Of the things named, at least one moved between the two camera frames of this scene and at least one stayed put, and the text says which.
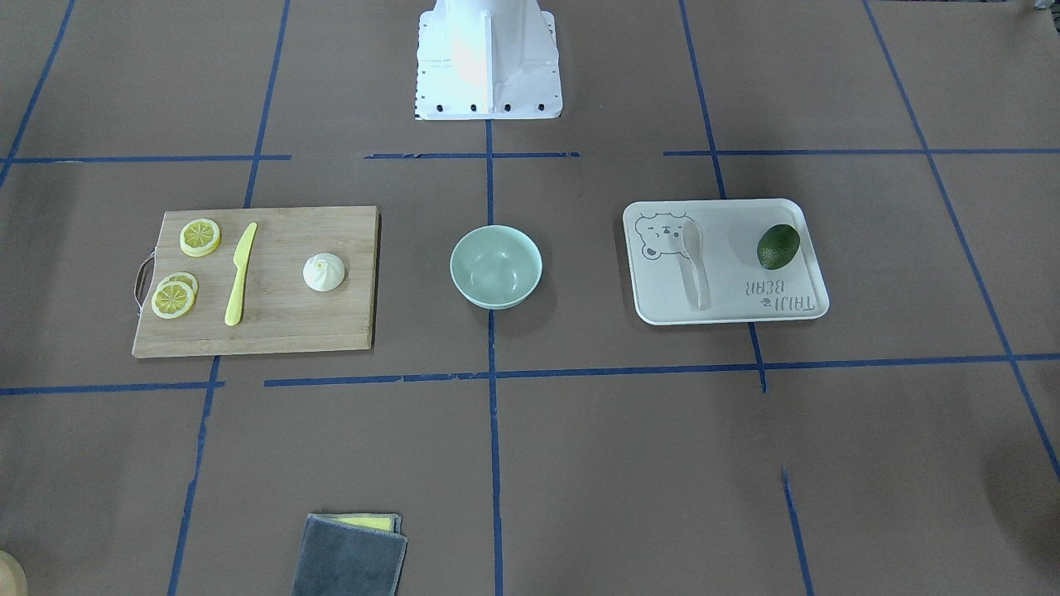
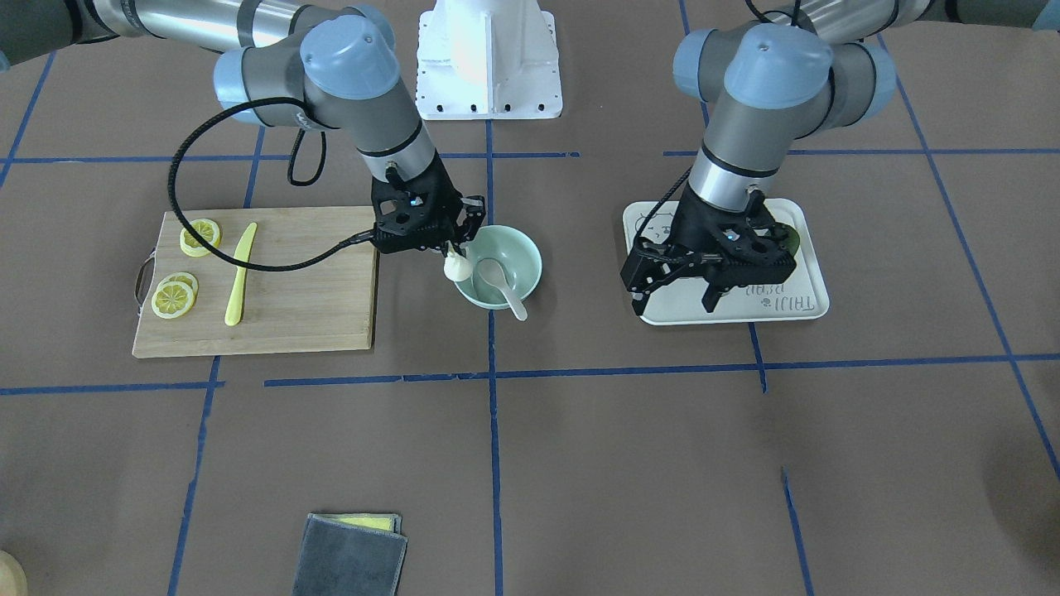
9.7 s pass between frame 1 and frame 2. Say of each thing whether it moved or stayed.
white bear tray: stayed
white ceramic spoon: moved
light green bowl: stayed
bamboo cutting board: stayed
